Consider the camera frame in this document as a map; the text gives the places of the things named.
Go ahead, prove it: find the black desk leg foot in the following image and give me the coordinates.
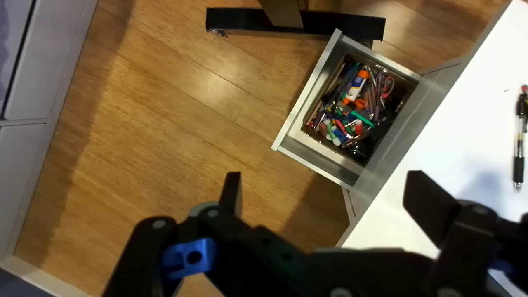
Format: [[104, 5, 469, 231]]
[[205, 8, 386, 40]]

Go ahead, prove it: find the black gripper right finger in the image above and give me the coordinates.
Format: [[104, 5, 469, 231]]
[[403, 170, 461, 248]]

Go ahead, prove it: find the white cabinet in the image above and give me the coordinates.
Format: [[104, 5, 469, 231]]
[[0, 0, 99, 261]]

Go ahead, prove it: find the clear black pen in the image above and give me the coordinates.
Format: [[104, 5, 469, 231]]
[[513, 84, 528, 190]]

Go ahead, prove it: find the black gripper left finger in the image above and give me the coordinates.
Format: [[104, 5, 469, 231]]
[[218, 172, 243, 216]]

